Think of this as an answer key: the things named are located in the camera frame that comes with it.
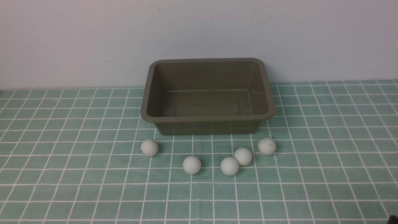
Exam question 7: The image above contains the white ball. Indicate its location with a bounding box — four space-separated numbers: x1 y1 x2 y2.
234 147 253 166
140 139 158 156
183 156 201 175
258 138 277 156
220 156 240 176

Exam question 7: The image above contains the olive green plastic bin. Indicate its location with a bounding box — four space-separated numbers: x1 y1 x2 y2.
141 58 276 136

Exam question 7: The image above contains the green checkered tablecloth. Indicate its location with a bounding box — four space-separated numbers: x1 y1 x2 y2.
0 80 398 224

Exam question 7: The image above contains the dark object bottom right corner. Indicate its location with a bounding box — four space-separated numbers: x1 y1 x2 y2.
387 215 398 224

